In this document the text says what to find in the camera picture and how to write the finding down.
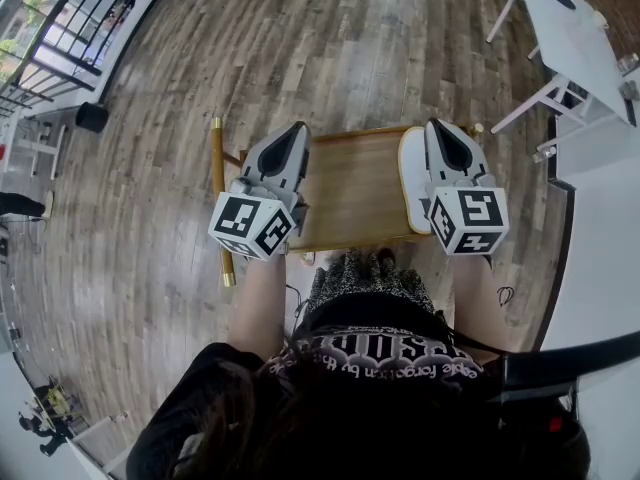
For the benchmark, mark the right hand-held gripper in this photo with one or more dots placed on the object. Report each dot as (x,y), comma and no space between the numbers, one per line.
(460,203)

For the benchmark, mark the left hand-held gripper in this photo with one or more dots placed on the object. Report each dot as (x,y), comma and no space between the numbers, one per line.
(270,188)

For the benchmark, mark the person's left forearm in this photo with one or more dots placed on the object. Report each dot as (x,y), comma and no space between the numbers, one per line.
(257,303)

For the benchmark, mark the person's right forearm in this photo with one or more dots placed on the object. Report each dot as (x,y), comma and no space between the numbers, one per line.
(482,298)

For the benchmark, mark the wooden side table gold legs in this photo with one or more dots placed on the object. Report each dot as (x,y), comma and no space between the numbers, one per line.
(350,188)

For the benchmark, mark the person's speckled trousers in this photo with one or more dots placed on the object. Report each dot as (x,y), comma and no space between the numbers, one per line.
(365,278)

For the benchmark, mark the black round bin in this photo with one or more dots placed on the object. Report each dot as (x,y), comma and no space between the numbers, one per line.
(91,116)

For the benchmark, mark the white table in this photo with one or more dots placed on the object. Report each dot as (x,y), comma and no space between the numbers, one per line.
(575,33)

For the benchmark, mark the person's black printed shirt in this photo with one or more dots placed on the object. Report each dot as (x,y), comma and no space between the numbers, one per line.
(360,393)

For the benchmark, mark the white low stand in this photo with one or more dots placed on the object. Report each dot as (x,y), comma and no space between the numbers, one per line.
(40,143)

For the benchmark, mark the black metal railing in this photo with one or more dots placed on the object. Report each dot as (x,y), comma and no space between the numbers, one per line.
(75,38)

